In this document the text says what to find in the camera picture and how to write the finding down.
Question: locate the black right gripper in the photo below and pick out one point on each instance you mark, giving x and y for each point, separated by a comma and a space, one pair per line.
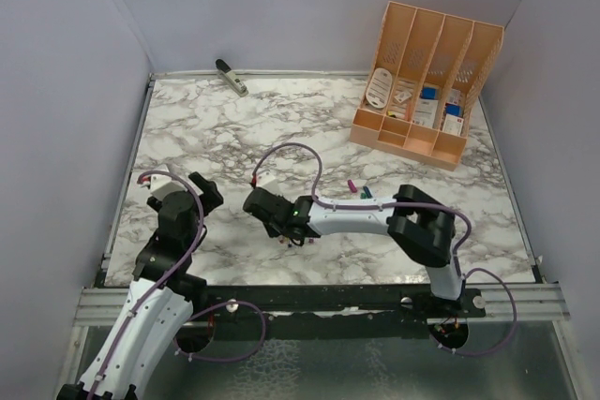
272, 230

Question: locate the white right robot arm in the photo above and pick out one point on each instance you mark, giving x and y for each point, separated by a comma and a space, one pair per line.
423, 228

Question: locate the orange desk organizer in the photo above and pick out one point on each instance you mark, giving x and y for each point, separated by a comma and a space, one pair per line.
423, 47

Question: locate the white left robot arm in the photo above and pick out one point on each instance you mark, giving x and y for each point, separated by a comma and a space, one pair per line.
162, 294

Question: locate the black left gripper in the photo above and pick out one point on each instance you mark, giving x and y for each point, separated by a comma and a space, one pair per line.
210, 198

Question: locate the white paper box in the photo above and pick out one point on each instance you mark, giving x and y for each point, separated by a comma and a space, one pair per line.
425, 112

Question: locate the grey black stapler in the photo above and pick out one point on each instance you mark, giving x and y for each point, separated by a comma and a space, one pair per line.
231, 78

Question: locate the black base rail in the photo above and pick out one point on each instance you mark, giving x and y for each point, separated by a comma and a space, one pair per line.
321, 312

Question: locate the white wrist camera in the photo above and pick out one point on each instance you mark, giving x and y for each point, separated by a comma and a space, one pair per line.
267, 182
160, 186

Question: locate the blue white box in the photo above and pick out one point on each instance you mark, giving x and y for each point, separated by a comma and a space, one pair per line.
430, 93

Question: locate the white oval perforated plate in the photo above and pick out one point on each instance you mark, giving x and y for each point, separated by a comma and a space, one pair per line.
379, 88

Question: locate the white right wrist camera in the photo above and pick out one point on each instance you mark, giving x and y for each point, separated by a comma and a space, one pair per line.
267, 182

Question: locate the magenta pen cap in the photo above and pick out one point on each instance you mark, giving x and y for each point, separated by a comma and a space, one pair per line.
352, 186

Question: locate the blue pen cap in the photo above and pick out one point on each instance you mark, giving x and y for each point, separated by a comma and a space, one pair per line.
367, 191

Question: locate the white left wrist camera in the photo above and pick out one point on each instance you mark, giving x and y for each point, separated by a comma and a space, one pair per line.
160, 186

